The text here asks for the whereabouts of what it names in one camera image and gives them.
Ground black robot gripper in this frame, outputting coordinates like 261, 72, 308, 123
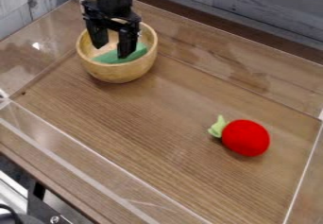
80, 0, 141, 59

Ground green rectangular block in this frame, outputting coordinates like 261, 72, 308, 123
93, 43, 148, 64

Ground light wooden bowl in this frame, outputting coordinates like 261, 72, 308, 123
76, 23, 159, 83

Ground clear acrylic tray walls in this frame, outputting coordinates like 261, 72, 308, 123
0, 1, 323, 224

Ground red plush strawberry toy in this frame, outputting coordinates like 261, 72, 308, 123
208, 115, 269, 157

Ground black metal table leg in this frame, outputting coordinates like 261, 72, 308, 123
27, 181, 72, 224

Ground black cable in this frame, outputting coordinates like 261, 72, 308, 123
0, 203, 23, 224

